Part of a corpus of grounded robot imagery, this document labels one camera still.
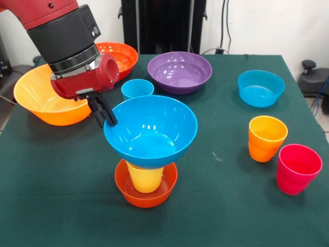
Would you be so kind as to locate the small blue bowl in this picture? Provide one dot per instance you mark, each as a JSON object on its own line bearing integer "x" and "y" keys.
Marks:
{"x": 260, "y": 95}

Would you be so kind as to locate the small red bowl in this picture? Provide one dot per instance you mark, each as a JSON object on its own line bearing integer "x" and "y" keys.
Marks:
{"x": 146, "y": 202}

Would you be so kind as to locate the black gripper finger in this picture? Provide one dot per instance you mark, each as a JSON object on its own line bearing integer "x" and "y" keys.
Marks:
{"x": 109, "y": 113}
{"x": 99, "y": 114}

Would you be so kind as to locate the grey black floor base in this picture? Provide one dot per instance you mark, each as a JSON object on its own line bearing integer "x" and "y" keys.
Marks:
{"x": 316, "y": 82}
{"x": 10, "y": 77}

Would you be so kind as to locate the large red bowl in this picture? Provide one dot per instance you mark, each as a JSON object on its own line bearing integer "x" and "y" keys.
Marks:
{"x": 126, "y": 59}

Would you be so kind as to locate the black computer tower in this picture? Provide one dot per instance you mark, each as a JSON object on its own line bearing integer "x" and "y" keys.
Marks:
{"x": 3, "y": 59}

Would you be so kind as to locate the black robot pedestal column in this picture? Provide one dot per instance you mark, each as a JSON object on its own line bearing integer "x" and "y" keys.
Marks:
{"x": 164, "y": 25}

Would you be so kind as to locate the large orange bowl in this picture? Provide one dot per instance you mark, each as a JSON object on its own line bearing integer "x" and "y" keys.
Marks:
{"x": 51, "y": 113}

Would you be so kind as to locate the blue cup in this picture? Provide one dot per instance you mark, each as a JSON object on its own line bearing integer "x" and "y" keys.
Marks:
{"x": 137, "y": 88}

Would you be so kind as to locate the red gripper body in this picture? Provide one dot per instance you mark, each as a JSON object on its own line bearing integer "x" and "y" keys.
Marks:
{"x": 87, "y": 79}

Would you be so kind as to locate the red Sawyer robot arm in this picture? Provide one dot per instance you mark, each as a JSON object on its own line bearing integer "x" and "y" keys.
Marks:
{"x": 61, "y": 33}

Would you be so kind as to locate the dark green tablecloth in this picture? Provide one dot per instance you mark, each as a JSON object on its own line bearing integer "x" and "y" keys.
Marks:
{"x": 164, "y": 226}

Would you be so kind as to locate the yellow cup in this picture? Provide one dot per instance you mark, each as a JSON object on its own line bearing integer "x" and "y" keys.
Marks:
{"x": 145, "y": 180}

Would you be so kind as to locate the purple bowl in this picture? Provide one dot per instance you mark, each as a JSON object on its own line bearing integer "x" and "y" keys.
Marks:
{"x": 180, "y": 74}

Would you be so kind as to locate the large blue bowl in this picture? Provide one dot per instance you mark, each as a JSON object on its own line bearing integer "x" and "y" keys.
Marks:
{"x": 154, "y": 146}

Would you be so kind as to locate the pink cup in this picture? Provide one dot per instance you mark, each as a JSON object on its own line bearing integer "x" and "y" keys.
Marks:
{"x": 295, "y": 175}

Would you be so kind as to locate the orange cup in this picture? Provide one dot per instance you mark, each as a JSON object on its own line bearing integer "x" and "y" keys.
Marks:
{"x": 264, "y": 146}

